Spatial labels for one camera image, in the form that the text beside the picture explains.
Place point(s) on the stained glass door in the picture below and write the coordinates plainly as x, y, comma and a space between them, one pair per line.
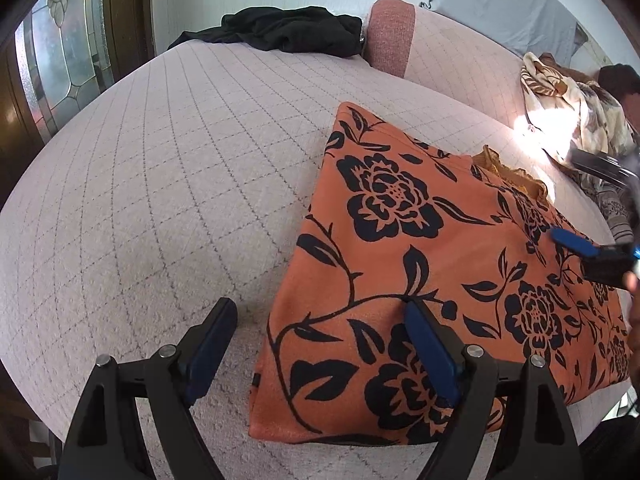
65, 60

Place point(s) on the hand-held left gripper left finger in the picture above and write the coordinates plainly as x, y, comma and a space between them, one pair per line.
210, 355

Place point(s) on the floral quilt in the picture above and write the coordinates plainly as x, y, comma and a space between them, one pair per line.
575, 100

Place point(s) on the grey pillow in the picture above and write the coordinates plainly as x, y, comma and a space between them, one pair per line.
500, 10

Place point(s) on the wooden door frame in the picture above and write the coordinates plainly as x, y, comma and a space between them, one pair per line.
127, 10

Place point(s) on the black cloth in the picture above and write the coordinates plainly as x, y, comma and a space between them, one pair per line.
280, 30

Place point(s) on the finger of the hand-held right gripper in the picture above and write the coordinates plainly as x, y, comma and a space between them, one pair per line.
605, 165
575, 244

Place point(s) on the brown cloth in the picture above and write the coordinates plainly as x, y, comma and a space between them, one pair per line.
620, 82

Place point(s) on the pink quilted bolster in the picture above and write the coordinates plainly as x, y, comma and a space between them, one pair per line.
440, 60

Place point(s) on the orange floral shirt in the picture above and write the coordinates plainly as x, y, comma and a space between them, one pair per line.
400, 240

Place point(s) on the striped pillow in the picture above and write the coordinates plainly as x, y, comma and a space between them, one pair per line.
612, 210

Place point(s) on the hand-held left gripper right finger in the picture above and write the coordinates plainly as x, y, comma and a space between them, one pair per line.
430, 355

